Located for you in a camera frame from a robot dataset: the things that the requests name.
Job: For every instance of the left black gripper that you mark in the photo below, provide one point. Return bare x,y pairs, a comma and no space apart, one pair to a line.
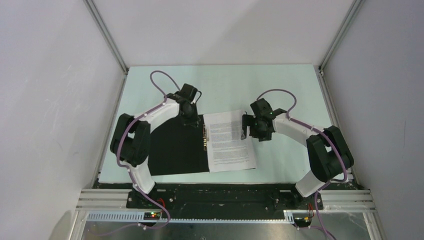
193,121

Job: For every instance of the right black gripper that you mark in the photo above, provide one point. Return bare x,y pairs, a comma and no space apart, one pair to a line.
248,120

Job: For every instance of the printed paper sheet top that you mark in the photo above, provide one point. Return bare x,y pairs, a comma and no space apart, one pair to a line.
225,150

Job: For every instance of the red folder black inside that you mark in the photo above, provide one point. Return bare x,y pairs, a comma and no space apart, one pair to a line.
177,149

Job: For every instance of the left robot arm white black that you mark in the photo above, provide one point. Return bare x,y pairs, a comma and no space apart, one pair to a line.
131,142

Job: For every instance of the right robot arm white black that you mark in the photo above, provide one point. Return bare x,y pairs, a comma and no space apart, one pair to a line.
328,152

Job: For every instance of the metal folder clip mechanism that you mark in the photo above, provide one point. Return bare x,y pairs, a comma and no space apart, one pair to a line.
205,137

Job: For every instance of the left circuit board with leds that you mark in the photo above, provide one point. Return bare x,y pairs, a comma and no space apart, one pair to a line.
151,215

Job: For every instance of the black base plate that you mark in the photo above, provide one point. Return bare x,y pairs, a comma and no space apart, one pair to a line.
231,201

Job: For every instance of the grey slotted cable duct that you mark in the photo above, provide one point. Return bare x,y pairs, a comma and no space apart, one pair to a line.
139,217

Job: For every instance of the right circuit board with wires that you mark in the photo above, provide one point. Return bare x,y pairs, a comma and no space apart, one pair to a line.
302,222

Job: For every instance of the left aluminium frame post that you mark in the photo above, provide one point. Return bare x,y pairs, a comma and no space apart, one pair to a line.
106,34

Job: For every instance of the aluminium frame post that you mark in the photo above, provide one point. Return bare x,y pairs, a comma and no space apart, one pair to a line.
106,34
341,32

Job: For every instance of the right aluminium frame post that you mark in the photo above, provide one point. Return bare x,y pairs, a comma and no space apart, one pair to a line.
341,32

